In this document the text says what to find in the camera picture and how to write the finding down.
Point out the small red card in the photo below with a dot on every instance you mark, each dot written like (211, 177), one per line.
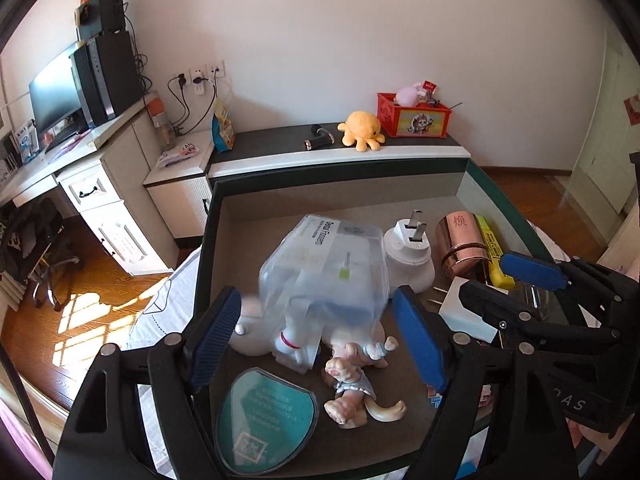
(431, 86)

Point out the white side cabinet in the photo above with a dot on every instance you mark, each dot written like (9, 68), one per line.
(180, 200)

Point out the yellow octopus plush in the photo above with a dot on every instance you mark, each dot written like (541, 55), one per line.
(362, 127)

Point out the clear plastic packet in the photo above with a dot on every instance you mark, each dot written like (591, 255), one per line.
(175, 156)

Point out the copper cylinder tin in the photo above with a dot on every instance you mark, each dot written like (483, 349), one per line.
(460, 240)

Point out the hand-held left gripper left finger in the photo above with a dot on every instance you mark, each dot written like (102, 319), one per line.
(217, 340)

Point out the small blue patterned box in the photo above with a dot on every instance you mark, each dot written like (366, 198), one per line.
(436, 400)

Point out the pink pig figurine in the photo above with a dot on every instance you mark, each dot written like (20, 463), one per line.
(350, 390)

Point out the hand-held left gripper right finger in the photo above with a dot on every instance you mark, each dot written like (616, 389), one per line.
(417, 340)

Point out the white wall socket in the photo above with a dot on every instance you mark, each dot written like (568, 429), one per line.
(197, 79)
(180, 79)
(216, 69)

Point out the black flashlight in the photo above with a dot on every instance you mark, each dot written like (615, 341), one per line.
(317, 140)

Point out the white round plug adaptor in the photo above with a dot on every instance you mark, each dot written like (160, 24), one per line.
(407, 260)

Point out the low cabinet with black top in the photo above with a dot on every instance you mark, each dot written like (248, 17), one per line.
(280, 142)

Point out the white charger plug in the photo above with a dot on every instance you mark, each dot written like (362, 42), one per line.
(462, 315)

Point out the red printed storage box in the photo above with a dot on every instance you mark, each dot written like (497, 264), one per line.
(415, 122)

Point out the pale green door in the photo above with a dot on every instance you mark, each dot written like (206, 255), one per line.
(605, 135)

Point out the bottle with orange lid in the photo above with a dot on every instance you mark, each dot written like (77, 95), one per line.
(161, 125)

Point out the blue white carton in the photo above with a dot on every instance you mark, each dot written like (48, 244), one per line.
(26, 142)

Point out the black computer tower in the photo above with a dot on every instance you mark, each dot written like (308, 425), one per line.
(110, 80)

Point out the black office chair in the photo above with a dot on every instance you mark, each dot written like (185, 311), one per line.
(45, 240)

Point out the pink plush toy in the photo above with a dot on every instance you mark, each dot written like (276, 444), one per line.
(407, 95)

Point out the blue snack bag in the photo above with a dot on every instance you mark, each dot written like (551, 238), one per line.
(224, 130)

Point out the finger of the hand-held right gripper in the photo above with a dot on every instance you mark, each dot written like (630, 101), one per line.
(532, 271)
(480, 295)

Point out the black box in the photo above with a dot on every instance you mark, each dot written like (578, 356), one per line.
(102, 15)

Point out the white striped bed sheet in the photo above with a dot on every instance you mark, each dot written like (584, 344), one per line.
(160, 310)

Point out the teal oval case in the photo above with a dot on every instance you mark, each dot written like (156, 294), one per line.
(265, 420)

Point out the white desk with drawers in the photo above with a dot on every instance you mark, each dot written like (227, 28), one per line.
(120, 210)

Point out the pink building block model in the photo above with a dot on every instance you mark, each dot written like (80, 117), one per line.
(486, 396)

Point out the black computer monitor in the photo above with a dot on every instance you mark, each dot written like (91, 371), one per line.
(55, 95)

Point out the yellow highlighter pen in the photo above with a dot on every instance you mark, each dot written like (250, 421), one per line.
(492, 247)

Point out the clear bag of dental flossers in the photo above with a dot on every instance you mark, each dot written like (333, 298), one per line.
(325, 270)

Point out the white round bottle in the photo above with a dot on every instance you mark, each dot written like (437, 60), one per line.
(255, 335)

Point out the black keyboard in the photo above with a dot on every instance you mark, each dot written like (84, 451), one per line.
(65, 140)

